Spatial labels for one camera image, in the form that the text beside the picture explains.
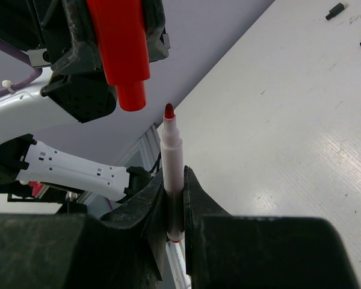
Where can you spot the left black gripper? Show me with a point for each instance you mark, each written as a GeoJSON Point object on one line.
{"type": "Point", "coordinates": [60, 35]}

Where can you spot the black pen cap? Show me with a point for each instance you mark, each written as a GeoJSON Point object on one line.
{"type": "Point", "coordinates": [336, 10]}

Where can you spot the red pen cap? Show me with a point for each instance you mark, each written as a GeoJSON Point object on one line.
{"type": "Point", "coordinates": [120, 33]}

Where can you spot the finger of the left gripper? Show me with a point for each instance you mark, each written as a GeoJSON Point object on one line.
{"type": "Point", "coordinates": [158, 43]}

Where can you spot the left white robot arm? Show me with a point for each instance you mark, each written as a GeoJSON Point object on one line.
{"type": "Point", "coordinates": [25, 161]}

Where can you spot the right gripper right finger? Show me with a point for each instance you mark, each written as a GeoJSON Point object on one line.
{"type": "Point", "coordinates": [226, 251]}

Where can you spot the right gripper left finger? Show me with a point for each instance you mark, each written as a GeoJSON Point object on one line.
{"type": "Point", "coordinates": [53, 251]}

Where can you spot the aluminium front rail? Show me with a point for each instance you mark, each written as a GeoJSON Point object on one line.
{"type": "Point", "coordinates": [137, 228]}

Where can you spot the white marker red tip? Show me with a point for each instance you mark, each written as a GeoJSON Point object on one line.
{"type": "Point", "coordinates": [173, 174]}

